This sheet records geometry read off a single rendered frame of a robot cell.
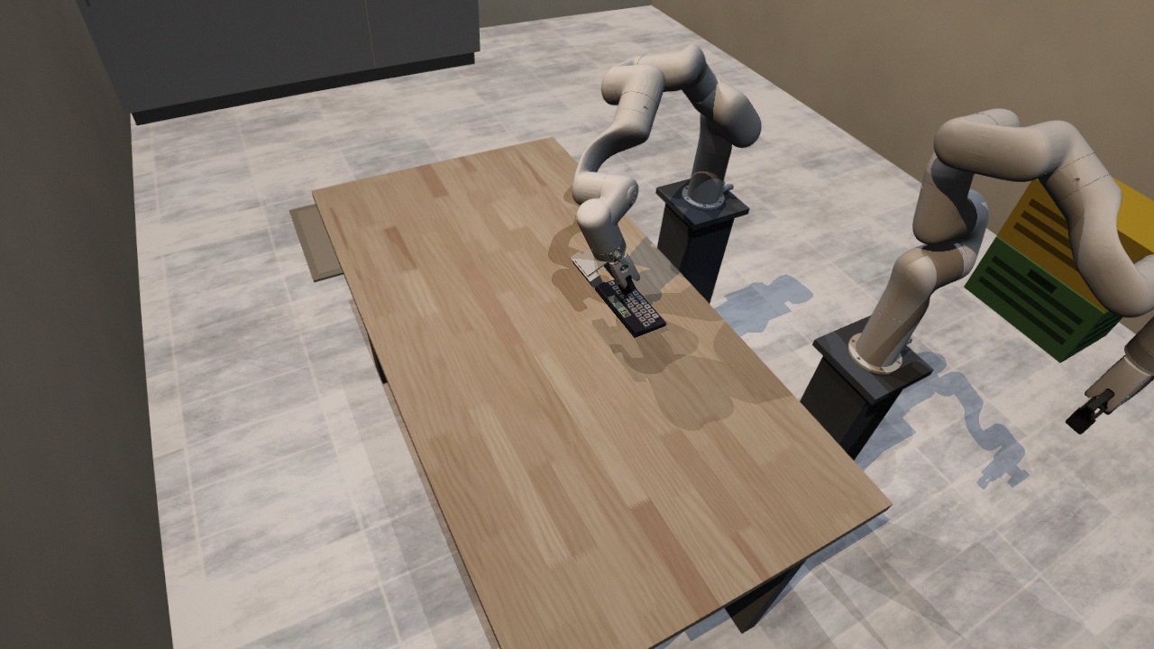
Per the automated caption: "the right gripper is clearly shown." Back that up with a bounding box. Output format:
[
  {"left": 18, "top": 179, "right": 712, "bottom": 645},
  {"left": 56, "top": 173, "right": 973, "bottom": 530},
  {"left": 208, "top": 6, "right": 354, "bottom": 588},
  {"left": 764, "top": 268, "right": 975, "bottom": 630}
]
[{"left": 604, "top": 246, "right": 640, "bottom": 296}]

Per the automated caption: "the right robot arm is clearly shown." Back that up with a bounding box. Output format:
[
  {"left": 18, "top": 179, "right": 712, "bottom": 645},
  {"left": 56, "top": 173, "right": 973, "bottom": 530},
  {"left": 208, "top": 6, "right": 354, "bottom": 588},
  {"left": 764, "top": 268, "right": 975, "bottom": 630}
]
[{"left": 571, "top": 44, "right": 762, "bottom": 288}]

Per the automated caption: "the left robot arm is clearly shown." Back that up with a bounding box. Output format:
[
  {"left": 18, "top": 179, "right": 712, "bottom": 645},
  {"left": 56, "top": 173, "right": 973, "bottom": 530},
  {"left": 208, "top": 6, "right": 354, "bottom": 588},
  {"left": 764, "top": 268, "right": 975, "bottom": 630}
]
[{"left": 847, "top": 109, "right": 1154, "bottom": 375}]

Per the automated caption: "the dark grey keyboard case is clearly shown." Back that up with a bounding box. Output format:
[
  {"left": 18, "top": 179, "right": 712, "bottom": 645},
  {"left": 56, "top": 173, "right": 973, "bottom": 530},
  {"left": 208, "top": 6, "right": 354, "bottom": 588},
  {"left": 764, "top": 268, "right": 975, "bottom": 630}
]
[{"left": 595, "top": 279, "right": 666, "bottom": 337}]

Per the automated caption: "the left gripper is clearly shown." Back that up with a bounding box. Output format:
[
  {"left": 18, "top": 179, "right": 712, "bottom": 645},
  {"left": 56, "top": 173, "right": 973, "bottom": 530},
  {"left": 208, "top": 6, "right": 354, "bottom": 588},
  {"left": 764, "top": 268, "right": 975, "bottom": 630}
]
[{"left": 1066, "top": 344, "right": 1154, "bottom": 434}]

